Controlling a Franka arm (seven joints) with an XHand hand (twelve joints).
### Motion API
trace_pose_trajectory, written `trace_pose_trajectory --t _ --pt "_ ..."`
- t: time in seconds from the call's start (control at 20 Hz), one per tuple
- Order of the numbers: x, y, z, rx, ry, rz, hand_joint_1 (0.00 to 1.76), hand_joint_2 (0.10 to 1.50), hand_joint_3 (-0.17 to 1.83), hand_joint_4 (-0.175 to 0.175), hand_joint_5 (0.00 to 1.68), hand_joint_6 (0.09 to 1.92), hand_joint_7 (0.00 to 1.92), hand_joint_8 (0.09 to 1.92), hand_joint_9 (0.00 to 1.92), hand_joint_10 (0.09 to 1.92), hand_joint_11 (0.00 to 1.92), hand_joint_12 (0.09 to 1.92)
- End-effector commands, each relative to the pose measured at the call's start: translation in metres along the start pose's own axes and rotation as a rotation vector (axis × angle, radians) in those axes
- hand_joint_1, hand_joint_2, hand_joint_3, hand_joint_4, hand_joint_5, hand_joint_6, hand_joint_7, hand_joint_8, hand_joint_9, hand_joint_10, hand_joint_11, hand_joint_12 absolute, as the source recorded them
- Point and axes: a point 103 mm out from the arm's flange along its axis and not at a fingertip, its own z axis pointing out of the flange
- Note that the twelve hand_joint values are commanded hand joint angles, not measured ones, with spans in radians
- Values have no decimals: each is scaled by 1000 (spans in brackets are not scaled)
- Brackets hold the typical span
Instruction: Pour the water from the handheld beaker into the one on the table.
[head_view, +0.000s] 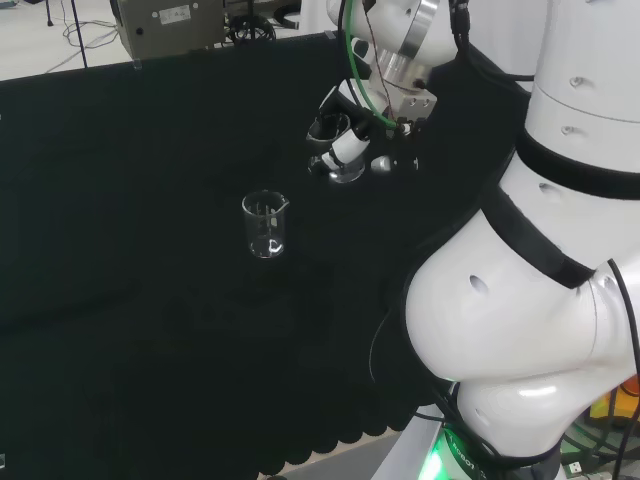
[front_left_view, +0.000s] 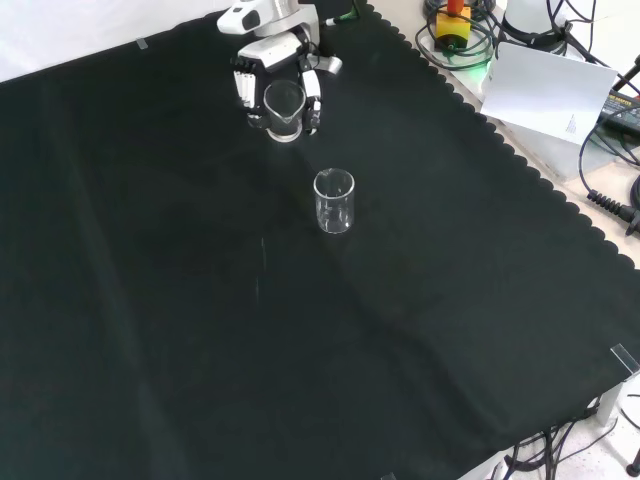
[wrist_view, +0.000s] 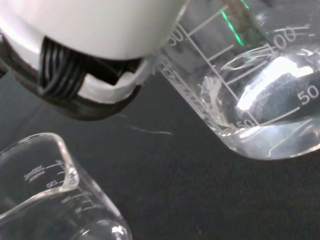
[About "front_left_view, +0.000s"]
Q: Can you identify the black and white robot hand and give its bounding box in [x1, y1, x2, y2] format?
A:
[230, 29, 344, 139]

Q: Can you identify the clear glass beaker with scale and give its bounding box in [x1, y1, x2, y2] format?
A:
[263, 80, 307, 144]

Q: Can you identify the yellow stop button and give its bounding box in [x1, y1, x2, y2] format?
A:
[433, 0, 473, 54]

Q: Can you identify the white cylinder with black band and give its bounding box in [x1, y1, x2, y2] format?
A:
[499, 0, 574, 52]

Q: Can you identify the black bench cloth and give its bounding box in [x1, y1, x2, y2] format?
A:
[0, 0, 640, 480]

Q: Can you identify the pale board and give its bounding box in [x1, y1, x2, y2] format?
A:
[480, 41, 619, 147]

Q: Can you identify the black power adapter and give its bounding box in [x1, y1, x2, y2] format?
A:
[597, 88, 640, 132]

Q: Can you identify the black tripod leg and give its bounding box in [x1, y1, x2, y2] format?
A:
[611, 53, 640, 94]

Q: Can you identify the green cable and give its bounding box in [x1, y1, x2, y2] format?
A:
[414, 13, 497, 71]

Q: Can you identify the black cable with ribbed plug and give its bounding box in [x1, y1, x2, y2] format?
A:
[578, 113, 640, 237]

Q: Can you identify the black cable bundle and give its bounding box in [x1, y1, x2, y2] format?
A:
[492, 394, 621, 480]

